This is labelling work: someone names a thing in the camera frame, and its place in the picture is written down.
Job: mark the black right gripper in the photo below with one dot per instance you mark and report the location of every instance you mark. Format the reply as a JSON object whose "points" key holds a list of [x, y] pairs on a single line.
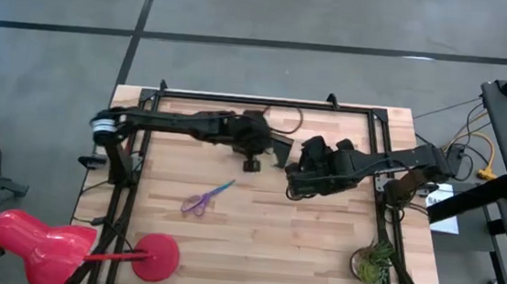
{"points": [[325, 166]]}

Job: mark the black table frame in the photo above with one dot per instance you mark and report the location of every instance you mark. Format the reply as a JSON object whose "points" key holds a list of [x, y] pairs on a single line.
{"points": [[261, 101]]}

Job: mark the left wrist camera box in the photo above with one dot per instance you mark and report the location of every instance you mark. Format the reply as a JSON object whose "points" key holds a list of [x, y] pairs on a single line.
{"points": [[252, 165]]}

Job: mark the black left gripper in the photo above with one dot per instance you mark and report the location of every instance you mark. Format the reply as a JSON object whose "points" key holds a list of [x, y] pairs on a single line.
{"points": [[252, 132]]}

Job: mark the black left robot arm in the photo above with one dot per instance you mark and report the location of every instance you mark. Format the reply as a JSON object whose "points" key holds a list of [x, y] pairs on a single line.
{"points": [[167, 123]]}

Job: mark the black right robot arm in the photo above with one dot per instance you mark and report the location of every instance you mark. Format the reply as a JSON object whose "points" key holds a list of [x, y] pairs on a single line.
{"points": [[408, 158]]}

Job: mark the black frame clamp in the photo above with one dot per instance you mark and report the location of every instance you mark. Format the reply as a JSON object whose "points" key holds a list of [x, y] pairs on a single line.
{"points": [[332, 100], [163, 85]]}

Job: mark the white paper sheet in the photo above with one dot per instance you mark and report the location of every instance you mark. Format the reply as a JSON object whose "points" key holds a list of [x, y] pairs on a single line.
{"points": [[445, 214]]}

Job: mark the small green potted plant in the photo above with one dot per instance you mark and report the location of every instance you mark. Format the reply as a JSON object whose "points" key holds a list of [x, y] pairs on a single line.
{"points": [[372, 262]]}

